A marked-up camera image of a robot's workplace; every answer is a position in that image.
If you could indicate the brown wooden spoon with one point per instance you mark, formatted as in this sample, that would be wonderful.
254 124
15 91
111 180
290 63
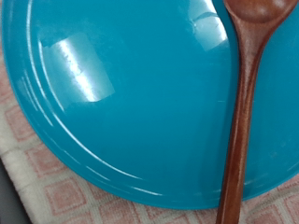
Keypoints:
243 124

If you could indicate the pink checkered dish cloth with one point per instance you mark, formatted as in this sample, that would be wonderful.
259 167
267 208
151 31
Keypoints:
62 196

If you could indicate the blue plastic plate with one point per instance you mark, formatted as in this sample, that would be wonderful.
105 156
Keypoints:
140 109

